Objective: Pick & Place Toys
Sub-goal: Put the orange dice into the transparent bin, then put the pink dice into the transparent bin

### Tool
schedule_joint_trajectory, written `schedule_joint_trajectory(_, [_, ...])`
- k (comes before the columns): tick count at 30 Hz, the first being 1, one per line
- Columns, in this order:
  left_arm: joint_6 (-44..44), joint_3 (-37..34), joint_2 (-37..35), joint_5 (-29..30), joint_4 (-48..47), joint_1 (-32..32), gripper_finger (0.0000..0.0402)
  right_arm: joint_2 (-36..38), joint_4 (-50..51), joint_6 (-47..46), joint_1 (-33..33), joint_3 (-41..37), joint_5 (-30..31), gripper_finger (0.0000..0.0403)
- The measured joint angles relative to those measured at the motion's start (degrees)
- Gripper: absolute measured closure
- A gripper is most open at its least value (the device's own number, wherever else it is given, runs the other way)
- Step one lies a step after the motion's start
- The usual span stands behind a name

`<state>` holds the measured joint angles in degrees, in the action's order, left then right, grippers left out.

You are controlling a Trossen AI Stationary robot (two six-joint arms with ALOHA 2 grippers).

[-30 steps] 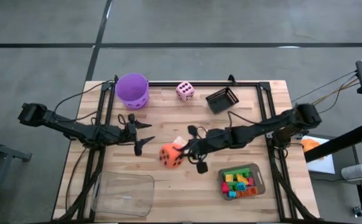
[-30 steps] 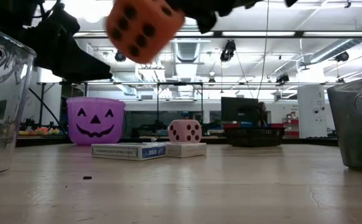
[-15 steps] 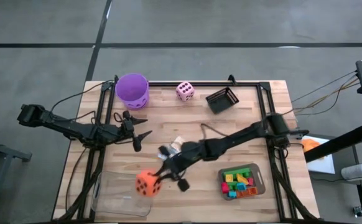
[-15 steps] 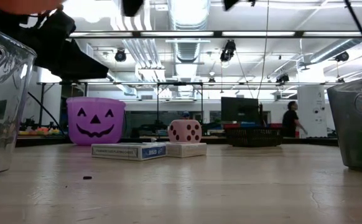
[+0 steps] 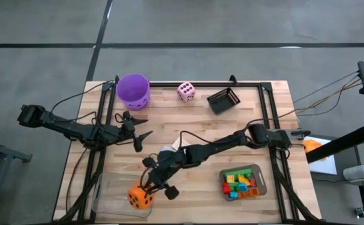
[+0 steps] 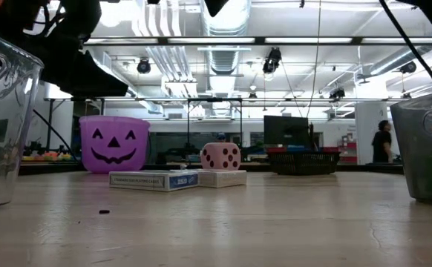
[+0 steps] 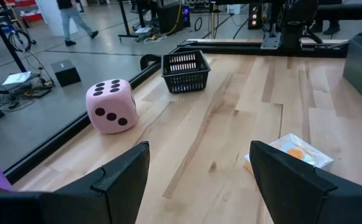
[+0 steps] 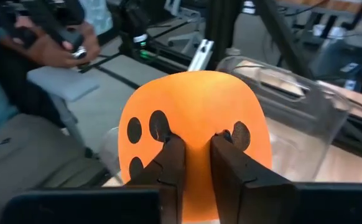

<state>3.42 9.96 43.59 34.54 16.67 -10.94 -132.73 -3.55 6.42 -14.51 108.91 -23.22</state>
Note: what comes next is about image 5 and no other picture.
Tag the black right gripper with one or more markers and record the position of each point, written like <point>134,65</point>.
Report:
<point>168,164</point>

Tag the small black caster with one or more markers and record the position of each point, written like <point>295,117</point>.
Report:
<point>360,212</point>

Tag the small red toy block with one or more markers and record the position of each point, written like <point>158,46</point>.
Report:
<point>252,182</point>

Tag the orange toy block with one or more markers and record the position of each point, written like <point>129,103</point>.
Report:
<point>249,193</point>

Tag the white paper towel roll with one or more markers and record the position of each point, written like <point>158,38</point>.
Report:
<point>357,172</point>

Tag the grey plastic bin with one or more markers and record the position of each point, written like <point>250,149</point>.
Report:
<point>260,178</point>

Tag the clear plastic bin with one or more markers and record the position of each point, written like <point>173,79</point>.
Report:
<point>113,200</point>

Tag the white board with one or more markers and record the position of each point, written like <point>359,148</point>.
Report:
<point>326,165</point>

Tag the white playing card box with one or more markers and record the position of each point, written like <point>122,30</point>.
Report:
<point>178,143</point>

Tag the black aluminium table frame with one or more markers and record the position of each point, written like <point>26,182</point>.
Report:
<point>200,84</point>

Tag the short green toy block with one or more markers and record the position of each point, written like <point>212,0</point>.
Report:
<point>234,186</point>

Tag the purple jack-o-lantern bucket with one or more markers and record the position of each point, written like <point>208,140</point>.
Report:
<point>133,89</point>

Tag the yellow wedge toy block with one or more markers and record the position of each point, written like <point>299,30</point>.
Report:
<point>243,179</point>

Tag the orange object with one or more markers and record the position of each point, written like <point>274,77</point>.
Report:
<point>313,145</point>

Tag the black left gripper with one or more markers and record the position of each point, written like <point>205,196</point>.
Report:
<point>122,132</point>

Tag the grey table leg frame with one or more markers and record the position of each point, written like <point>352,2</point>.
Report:
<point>10,153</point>

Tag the cyan toy block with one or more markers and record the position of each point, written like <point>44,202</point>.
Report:
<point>242,187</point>
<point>233,195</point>

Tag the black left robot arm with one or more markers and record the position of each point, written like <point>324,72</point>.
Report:
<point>75,129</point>

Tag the pink foam die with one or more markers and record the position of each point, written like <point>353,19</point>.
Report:
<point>186,92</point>

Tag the orange foam die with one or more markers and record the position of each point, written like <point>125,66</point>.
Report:
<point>138,198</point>

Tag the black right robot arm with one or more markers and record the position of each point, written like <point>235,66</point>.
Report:
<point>219,145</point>

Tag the black slanted beam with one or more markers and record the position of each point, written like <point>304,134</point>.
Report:
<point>341,143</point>

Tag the long green toy block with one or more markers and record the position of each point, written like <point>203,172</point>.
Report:
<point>238,172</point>

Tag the blue playing card box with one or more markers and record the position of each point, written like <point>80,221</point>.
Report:
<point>168,149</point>

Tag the black mesh basket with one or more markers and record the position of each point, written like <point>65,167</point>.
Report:
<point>222,101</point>

